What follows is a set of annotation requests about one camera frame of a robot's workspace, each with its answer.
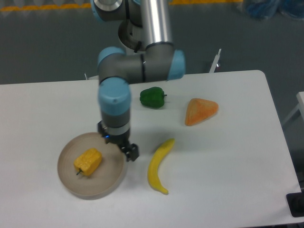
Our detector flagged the white furniture at right edge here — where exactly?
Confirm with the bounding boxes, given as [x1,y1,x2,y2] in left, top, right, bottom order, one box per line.
[281,91,304,130]

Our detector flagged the beige round plate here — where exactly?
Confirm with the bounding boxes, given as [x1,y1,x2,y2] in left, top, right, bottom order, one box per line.
[57,133,126,200]

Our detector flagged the orange triangular bread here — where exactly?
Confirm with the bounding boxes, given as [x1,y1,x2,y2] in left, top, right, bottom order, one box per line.
[184,98,219,126]

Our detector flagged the green bell pepper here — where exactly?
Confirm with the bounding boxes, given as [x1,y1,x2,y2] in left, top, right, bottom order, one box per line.
[140,87,167,109]

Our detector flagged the yellow bell pepper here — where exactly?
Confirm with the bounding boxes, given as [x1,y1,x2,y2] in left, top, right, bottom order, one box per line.
[73,148,102,176]

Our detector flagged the yellow banana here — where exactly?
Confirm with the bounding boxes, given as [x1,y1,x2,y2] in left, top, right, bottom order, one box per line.
[147,138,175,195]

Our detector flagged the black device at table edge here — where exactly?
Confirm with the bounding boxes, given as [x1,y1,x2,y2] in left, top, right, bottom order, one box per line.
[286,192,304,218]

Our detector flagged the blue plastic bags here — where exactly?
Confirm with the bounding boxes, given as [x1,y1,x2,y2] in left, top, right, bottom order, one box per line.
[242,0,304,21]

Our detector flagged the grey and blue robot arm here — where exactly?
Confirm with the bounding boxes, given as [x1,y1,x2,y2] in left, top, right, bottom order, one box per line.
[91,0,186,161]

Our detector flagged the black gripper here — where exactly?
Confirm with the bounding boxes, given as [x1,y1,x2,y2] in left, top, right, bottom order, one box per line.
[97,121,139,162]

